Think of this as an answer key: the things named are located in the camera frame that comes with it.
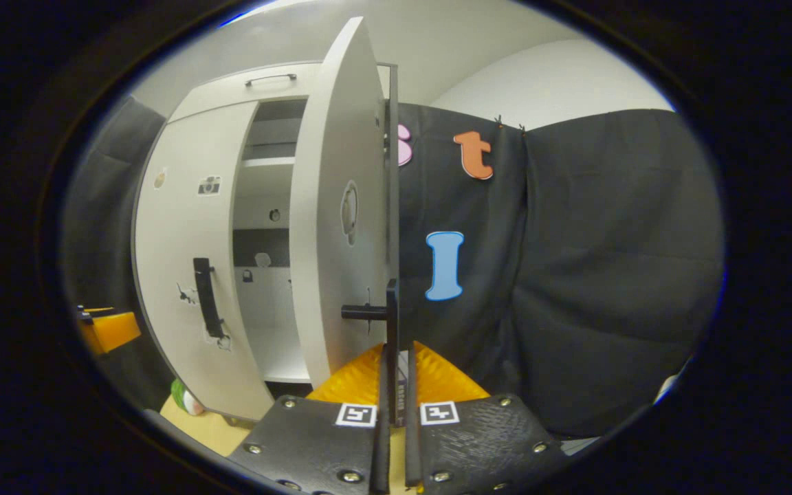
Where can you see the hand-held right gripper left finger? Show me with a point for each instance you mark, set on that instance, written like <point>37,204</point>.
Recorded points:
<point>381,447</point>

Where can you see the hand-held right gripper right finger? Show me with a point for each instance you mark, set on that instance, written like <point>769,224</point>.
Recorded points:
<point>412,454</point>

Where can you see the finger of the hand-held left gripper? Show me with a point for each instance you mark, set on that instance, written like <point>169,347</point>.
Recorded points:
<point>97,311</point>
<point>114,331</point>

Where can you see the cabinet door with camera sticker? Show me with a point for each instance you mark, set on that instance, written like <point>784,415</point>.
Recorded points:
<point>176,240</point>

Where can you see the white double-door shoe cabinet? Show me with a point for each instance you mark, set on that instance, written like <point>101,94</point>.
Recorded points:
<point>269,302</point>

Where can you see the cabinet door with headphone sticker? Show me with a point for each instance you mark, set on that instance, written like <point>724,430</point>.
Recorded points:
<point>331,137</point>

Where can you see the white cabinet shelf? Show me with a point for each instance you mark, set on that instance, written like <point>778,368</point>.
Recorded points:
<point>269,162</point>

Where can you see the white cabinet drawer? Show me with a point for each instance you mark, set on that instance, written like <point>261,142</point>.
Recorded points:
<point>231,93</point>

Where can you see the dark book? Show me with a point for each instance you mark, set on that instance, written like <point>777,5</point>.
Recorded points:
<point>403,402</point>

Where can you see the green and white toy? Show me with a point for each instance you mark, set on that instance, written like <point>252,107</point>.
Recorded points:
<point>186,399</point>

